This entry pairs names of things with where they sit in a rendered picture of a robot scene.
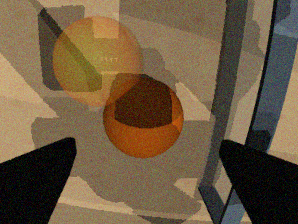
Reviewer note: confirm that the see-through orange ball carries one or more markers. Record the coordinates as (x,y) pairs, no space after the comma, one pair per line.
(96,60)

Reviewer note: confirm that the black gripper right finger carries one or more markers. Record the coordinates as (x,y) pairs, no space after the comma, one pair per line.
(266,185)

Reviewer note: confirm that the brown and orange ball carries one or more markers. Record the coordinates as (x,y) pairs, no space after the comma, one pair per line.
(146,121)

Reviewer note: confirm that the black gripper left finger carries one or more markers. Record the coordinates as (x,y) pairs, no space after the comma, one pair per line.
(31,184)

